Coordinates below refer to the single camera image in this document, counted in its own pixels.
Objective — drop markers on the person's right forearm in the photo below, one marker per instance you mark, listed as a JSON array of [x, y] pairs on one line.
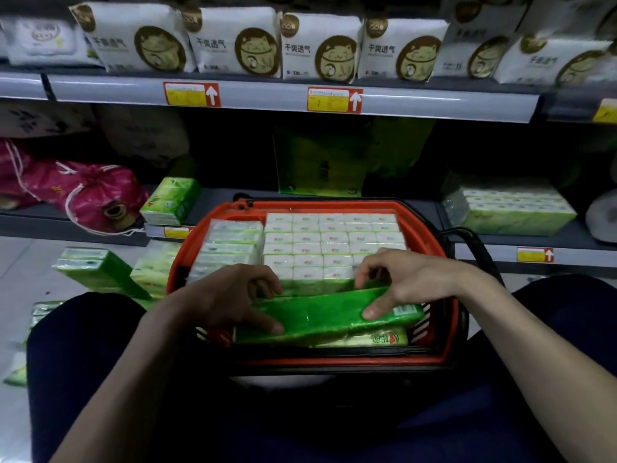
[[535, 366]]

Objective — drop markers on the small green tissue pack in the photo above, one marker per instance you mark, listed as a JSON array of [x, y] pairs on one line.
[[168, 200]]

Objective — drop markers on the wide green tissue multipack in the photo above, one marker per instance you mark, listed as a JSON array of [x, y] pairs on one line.
[[511, 209]]

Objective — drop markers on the block of white-topped tissue packs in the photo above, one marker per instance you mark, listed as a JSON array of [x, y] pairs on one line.
[[328, 243]]

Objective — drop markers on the long green tissue pack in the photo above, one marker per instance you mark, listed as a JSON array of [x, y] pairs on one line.
[[323, 315]]

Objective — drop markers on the person's leg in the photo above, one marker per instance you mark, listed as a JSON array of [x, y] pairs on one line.
[[573, 313], [82, 361]]

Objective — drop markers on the person's left forearm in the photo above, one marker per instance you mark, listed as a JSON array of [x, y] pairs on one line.
[[130, 380]]

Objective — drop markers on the grey metal shelf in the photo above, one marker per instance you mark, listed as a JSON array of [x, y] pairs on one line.
[[544, 248], [270, 93]]

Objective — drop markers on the white patterned bag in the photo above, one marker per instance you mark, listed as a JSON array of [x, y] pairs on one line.
[[144, 132], [41, 120]]

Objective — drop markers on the person's right leg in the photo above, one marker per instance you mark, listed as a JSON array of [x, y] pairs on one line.
[[573, 313]]

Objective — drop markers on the yellow-green tissue pack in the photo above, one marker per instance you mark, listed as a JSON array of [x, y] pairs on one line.
[[371, 338]]

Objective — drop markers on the red and yellow price tag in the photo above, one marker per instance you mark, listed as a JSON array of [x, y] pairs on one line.
[[191, 94], [334, 99], [535, 255]]

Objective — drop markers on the clear-wrapped green tissue multipack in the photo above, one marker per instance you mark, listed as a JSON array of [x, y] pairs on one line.
[[226, 248]]

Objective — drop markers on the row of white cat-print packets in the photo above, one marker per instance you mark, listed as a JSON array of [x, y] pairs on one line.
[[308, 45]]

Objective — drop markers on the person's left leg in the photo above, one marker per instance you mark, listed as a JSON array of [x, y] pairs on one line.
[[82, 361]]

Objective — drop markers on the red plastic shopping basket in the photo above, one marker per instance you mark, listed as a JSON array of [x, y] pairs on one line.
[[434, 327]]

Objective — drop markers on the white wipes packet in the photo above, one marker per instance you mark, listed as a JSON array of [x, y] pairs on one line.
[[46, 40]]

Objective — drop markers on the person's left hand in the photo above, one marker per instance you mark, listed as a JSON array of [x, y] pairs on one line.
[[226, 296]]

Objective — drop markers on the large green tissue bag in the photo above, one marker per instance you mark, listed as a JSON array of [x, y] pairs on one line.
[[320, 161], [397, 144]]

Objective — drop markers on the person's right thumb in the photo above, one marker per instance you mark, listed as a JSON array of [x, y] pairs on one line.
[[381, 307]]

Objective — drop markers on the white paper roll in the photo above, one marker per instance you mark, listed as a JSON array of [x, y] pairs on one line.
[[602, 216]]

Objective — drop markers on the person's right hand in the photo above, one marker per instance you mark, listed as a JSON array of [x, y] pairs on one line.
[[419, 277]]

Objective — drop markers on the person's left thumb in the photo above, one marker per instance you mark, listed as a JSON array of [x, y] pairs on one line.
[[264, 322]]

